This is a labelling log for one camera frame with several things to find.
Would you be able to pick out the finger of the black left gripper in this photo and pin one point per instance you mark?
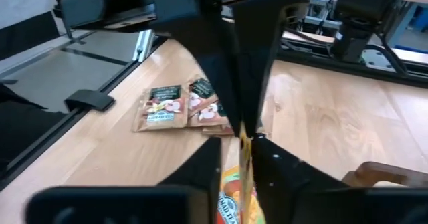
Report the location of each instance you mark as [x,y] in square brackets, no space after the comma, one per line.
[264,33]
[214,43]

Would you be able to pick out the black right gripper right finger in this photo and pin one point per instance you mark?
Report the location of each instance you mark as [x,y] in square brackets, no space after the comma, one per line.
[284,184]

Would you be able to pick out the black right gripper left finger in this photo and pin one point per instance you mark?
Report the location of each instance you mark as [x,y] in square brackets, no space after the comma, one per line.
[194,184]

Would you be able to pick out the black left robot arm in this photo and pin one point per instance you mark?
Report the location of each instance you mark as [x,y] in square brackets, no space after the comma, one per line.
[351,43]

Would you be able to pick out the wooden three-slot tea box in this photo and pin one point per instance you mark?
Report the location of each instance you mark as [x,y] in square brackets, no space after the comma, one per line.
[374,170]

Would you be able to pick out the black frame clamp bracket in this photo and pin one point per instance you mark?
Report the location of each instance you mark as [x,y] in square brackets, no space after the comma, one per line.
[88,99]

